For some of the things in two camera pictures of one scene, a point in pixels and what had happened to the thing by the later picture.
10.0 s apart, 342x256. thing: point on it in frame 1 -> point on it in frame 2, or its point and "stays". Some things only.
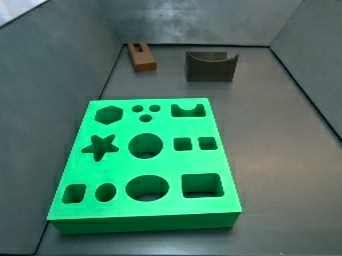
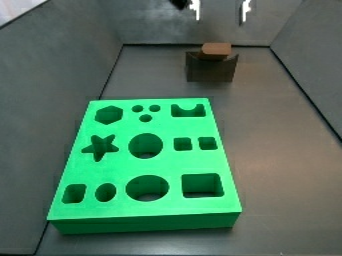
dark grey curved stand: (210, 66) stays
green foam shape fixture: (146, 169) stays
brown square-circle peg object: (142, 60) -> (217, 48)
